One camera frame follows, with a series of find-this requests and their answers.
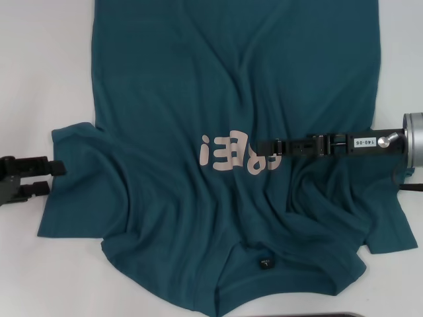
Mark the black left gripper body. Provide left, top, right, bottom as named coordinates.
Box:
left=0, top=157, right=34, bottom=208

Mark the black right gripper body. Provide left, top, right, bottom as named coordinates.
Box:
left=307, top=128, right=410, bottom=159

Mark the teal t-shirt with beige print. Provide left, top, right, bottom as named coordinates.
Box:
left=36, top=0, right=418, bottom=317

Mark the dark curved robot chest edge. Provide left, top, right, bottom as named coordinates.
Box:
left=302, top=312, right=373, bottom=317

